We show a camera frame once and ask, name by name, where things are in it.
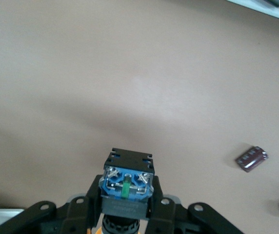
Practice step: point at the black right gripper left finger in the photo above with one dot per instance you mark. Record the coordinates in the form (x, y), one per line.
(56, 219)

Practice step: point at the yellow push button switch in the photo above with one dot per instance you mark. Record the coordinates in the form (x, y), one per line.
(127, 165)

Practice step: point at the dark maroon capacitor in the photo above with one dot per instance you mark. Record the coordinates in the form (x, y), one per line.
(251, 159)

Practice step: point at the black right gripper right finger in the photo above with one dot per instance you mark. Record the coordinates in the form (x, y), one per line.
(173, 219)

